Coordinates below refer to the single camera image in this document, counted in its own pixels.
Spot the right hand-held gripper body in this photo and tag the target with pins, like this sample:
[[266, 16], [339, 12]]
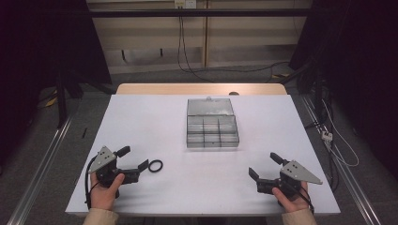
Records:
[[292, 178]]

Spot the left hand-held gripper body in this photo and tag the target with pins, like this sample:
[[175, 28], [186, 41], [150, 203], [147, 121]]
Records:
[[104, 170]]

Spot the clear plastic compartment box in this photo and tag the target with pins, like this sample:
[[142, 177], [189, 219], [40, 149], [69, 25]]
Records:
[[212, 128]]

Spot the person's right hand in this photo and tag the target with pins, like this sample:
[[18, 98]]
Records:
[[292, 201]]

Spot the person's left hand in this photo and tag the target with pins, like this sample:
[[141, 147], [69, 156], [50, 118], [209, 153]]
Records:
[[103, 195]]

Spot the white power strip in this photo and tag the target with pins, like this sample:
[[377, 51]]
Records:
[[326, 135]]

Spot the small dark knob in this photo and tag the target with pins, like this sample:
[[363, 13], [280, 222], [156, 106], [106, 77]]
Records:
[[233, 93]]

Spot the black metal stand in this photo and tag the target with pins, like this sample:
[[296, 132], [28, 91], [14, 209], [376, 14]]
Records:
[[61, 100]]

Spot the wooden table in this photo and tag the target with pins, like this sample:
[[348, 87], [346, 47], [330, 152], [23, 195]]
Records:
[[175, 89]]

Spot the black horizontal bar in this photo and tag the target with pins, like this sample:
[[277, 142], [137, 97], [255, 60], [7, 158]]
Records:
[[187, 12]]

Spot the aluminium floor rail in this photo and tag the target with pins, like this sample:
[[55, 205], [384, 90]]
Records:
[[350, 184], [40, 175]]

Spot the wooden wall post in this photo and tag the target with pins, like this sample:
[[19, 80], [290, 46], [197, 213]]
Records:
[[205, 37]]

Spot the white wall socket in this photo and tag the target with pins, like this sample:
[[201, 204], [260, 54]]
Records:
[[185, 3]]

